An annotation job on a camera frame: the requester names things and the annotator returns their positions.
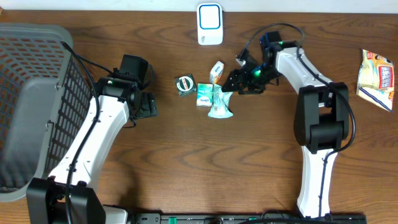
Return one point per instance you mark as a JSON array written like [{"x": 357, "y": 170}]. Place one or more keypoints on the round black red tin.
[{"x": 185, "y": 85}]

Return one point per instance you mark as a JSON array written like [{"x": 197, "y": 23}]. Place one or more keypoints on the green white small box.
[{"x": 204, "y": 94}]

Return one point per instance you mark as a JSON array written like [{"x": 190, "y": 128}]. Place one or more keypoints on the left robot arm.
[{"x": 68, "y": 194}]

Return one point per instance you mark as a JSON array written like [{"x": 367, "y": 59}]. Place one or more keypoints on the white blue snack bag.
[{"x": 376, "y": 80}]

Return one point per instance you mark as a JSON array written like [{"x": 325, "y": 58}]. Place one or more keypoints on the white barcode scanner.
[{"x": 209, "y": 23}]

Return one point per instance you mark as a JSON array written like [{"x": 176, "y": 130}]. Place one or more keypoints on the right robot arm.
[{"x": 322, "y": 112}]

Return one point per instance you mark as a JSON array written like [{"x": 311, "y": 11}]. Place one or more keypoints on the teal white packet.
[{"x": 220, "y": 107}]

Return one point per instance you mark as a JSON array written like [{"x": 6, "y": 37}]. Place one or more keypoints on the orange white small pack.
[{"x": 216, "y": 72}]

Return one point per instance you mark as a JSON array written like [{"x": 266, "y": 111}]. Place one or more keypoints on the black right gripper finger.
[
  {"x": 251, "y": 91},
  {"x": 232, "y": 82}
]

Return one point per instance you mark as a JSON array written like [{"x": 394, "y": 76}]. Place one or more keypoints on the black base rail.
[{"x": 265, "y": 218}]

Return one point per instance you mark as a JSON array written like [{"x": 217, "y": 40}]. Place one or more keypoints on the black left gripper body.
[{"x": 150, "y": 107}]

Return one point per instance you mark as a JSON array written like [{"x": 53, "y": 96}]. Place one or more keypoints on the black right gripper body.
[{"x": 257, "y": 75}]

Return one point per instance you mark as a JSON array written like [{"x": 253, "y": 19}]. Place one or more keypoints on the grey plastic basket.
[{"x": 44, "y": 101}]

